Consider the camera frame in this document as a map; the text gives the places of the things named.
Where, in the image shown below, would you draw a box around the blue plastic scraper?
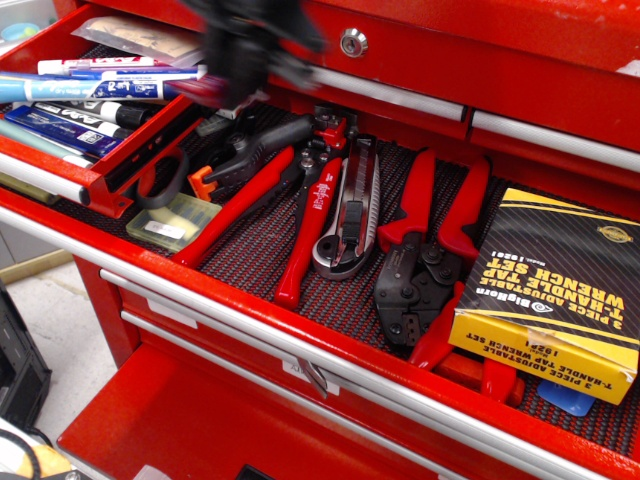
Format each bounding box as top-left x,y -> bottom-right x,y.
537,380 -> 595,417

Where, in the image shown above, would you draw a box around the black white marker pen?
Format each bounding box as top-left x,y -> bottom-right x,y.
12,101 -> 153,129

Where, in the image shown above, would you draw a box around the black handled cutter tool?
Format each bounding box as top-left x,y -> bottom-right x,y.
135,114 -> 315,210

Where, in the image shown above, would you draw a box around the red handled crimping pliers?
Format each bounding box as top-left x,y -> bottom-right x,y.
374,150 -> 491,347

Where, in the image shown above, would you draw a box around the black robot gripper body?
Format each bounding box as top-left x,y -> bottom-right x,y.
186,1 -> 325,93

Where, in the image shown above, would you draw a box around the yellow black wrench set box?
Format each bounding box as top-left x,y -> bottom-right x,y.
449,188 -> 639,404

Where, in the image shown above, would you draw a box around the small upper red drawer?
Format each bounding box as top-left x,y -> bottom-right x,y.
1,1 -> 202,218

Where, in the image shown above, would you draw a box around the white red marker pen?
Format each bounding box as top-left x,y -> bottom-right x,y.
37,56 -> 169,75

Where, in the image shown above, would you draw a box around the blue white marker pen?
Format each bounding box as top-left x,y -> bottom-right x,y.
70,65 -> 207,80

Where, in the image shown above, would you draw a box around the red tool chest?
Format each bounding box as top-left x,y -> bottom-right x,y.
1,1 -> 639,479

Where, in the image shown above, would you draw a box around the clear plastic bag with card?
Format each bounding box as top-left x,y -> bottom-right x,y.
72,15 -> 205,68

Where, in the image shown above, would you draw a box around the red handled wire stripper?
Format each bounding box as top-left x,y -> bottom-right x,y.
172,106 -> 354,310

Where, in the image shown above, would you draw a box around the pale green pen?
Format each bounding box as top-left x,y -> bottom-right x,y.
1,119 -> 93,168

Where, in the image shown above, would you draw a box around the red threadlocker glue tube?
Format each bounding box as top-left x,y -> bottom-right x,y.
165,75 -> 269,120

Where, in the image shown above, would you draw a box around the dark blue flat pen box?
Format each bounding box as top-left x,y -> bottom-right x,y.
4,106 -> 122,158

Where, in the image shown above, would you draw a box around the red tool under box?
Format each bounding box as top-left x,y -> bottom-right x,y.
409,282 -> 525,406

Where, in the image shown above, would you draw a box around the black device on floor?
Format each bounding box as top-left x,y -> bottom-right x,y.
1,284 -> 52,430

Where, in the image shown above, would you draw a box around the silver round drawer lock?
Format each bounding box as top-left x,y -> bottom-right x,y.
340,28 -> 368,58

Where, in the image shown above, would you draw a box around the clear plastic blade case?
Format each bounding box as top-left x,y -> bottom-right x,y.
126,193 -> 222,252

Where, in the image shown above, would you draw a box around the silver black utility knife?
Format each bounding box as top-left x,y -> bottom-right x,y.
313,134 -> 381,280

